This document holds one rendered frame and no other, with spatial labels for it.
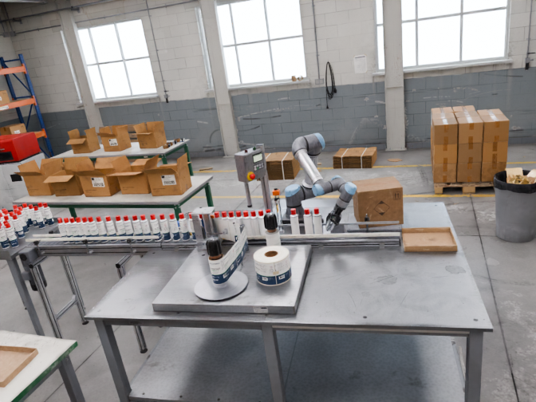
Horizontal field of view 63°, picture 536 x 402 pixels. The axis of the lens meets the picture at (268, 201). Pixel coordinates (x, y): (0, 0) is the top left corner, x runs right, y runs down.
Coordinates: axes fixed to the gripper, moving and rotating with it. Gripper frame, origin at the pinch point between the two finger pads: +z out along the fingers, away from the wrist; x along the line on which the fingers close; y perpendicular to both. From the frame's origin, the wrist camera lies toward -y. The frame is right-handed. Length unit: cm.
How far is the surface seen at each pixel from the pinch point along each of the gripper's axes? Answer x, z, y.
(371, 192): 16.1, -29.0, -18.8
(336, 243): 8.4, 4.1, 6.0
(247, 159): -66, -20, -1
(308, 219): -14.5, -1.3, 2.8
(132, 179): -190, 109, -133
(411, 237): 51, -18, -6
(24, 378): -109, 78, 129
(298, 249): -12.4, 13.4, 17.4
